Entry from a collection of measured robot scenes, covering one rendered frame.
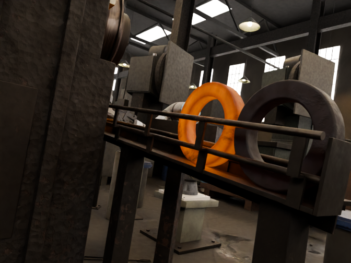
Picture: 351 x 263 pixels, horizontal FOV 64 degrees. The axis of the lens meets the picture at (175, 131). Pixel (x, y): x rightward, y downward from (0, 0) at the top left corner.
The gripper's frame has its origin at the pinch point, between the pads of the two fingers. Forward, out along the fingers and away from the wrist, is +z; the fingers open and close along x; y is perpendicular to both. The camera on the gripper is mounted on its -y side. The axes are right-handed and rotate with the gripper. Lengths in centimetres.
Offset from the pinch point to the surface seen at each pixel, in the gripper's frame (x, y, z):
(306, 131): 116, -11, 11
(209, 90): 90, -2, 10
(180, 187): 50, -20, -26
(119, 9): 21.8, 38.5, 19.3
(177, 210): 50, -29, -29
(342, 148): 119, -11, 6
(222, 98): 95, -4, 9
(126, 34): 14.0, 35.1, 9.5
